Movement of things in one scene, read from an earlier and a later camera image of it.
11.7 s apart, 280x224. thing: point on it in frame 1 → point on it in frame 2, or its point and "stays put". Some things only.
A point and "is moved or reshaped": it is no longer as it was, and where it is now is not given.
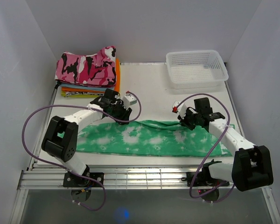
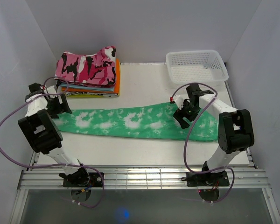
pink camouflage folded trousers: (99, 69) stays put
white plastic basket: (195, 69) stays put
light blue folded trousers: (85, 86) stays put
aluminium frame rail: (39, 176) stays put
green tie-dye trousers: (151, 137) is moved or reshaped
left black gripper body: (119, 111) → (53, 107)
